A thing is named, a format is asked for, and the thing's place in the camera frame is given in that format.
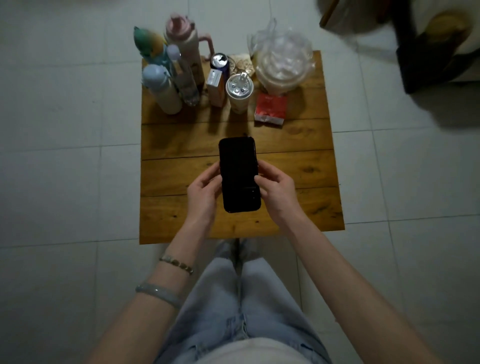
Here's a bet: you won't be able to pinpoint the light blue jeans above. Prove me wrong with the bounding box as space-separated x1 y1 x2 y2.
154 247 333 364

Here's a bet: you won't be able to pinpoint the white shirt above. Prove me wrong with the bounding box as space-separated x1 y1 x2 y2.
195 337 313 364

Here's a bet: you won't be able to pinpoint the grey shoe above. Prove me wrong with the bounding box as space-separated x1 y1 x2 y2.
239 239 263 263
215 240 237 263

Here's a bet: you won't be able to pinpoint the pale green jade bangle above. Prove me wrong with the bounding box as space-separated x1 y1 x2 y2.
135 283 184 310

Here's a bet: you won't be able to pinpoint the pink and cream handled tumbler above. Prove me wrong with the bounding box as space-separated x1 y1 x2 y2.
165 13 216 89

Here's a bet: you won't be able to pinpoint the person's left hand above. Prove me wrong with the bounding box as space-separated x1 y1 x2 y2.
186 161 223 226

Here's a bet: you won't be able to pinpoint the yellow round object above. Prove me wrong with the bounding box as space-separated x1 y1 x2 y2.
427 11 470 43

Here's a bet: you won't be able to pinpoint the beaded bracelet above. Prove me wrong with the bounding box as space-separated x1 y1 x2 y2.
159 254 195 276

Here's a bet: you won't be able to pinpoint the blue drink can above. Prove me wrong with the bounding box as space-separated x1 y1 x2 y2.
209 53 231 82

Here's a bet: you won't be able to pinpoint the orange and white carton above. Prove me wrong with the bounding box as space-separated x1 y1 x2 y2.
206 69 227 109

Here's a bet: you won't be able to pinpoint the person's right hand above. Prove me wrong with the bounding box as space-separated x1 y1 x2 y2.
254 159 307 230

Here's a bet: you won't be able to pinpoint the clear plastic bag of containers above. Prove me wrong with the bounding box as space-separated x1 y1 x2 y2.
247 18 317 96

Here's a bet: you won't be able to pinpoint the black smartphone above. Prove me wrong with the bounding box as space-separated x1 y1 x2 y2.
218 136 262 214

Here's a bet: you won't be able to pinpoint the plastic cup with lid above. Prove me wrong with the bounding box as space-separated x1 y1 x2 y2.
226 72 254 115

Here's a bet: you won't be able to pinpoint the beige snack bag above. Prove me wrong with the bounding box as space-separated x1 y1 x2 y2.
228 53 256 78

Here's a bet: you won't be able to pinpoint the dark furniture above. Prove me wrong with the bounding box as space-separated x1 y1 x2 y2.
389 0 480 94

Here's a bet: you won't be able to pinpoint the person's left forearm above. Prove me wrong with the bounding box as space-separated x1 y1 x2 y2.
85 220 211 364

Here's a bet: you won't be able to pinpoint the wooden stick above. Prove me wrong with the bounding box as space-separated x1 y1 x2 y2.
319 0 341 28

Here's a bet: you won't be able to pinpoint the cream bottle with blue cap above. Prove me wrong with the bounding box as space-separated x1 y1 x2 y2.
142 64 183 115

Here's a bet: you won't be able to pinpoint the person's right forearm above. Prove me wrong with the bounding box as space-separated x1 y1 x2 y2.
286 219 448 364

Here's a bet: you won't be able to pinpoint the red packet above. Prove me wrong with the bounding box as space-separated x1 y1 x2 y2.
254 93 289 127

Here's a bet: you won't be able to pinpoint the green and yellow bottle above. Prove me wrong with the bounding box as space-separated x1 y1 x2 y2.
133 26 169 69

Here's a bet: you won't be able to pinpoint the clear plastic water bottle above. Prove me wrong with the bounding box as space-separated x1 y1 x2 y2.
166 44 201 107

